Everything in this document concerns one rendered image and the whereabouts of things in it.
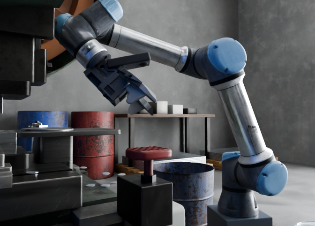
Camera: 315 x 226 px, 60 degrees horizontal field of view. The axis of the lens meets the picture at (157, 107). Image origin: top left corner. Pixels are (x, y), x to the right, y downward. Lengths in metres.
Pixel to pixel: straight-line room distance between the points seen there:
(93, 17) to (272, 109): 5.06
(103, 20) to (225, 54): 0.37
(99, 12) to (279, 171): 0.73
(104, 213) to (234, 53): 0.59
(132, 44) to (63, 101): 3.29
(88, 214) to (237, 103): 0.57
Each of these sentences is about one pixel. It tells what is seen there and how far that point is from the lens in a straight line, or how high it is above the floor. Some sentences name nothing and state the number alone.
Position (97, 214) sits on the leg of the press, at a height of 0.64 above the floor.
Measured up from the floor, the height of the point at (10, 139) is 0.77.
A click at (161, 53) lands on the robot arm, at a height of 1.03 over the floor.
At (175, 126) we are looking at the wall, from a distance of 4.98.
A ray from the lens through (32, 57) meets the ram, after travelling 0.68.
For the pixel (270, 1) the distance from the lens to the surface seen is 6.05.
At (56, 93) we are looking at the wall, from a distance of 4.14.
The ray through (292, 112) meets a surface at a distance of 5.40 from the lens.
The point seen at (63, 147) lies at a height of 0.74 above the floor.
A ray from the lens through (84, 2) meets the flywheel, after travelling 1.20.
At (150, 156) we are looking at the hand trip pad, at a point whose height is 0.75.
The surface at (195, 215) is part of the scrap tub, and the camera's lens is 1.75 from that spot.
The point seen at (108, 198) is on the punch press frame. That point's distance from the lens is 0.61.
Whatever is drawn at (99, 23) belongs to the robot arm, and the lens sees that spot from 0.78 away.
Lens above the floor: 0.82
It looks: 2 degrees up
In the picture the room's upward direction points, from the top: straight up
